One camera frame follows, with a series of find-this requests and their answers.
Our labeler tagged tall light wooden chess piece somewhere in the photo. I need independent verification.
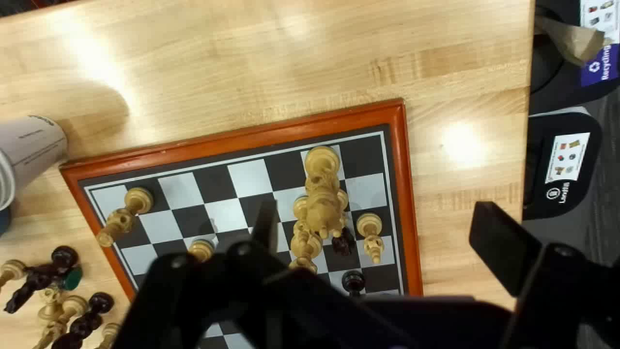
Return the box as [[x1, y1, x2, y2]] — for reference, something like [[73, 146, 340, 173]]
[[303, 146, 344, 200]]

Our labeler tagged light wooden chess pawn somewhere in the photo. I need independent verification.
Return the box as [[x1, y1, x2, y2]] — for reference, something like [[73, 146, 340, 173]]
[[187, 237, 218, 264], [355, 212, 388, 264], [96, 187, 158, 249]]

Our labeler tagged black chess piece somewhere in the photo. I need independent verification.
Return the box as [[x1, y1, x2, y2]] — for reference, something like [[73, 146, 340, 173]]
[[330, 231, 355, 257], [51, 292, 119, 349], [3, 245, 82, 317]]

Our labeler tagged white paper cup stack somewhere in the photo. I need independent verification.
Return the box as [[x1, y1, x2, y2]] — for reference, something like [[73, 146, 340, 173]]
[[0, 115, 71, 216]]

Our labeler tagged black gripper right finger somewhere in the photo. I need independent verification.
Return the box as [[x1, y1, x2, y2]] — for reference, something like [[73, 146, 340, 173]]
[[470, 200, 620, 349]]

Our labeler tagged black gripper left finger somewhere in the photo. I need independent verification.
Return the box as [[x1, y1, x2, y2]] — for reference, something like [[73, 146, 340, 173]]
[[113, 206, 415, 349]]

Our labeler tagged chessboard with orange wooden frame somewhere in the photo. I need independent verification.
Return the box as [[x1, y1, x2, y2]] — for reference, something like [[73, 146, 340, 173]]
[[59, 98, 425, 349]]

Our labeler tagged black chess pawn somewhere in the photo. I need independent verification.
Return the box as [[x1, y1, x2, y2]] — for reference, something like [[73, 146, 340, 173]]
[[340, 268, 371, 299]]

